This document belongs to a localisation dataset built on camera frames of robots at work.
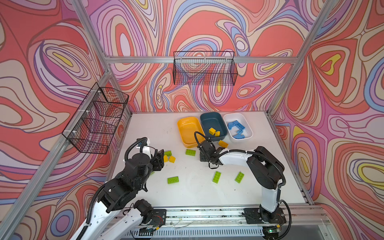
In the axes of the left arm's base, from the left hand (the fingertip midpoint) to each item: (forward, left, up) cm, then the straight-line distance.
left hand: (160, 150), depth 67 cm
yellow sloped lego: (+20, -35, -26) cm, 48 cm away
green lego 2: (+13, +1, -25) cm, 28 cm away
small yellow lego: (+28, -32, -25) cm, 50 cm away
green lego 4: (-3, -3, -28) cm, 29 cm away
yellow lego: (+30, -28, -25) cm, 48 cm away
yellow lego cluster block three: (+9, +2, -25) cm, 26 cm away
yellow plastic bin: (+37, -11, -28) cm, 48 cm away
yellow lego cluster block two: (+10, -2, -27) cm, 29 cm away
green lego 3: (-2, -29, -27) cm, 39 cm away
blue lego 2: (+25, -47, -24) cm, 58 cm away
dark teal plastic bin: (+43, -31, -26) cm, 59 cm away
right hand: (+11, -23, -29) cm, 39 cm away
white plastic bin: (+41, -51, -23) cm, 69 cm away
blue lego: (+39, -47, -26) cm, 66 cm away
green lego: (+14, -13, -26) cm, 32 cm away
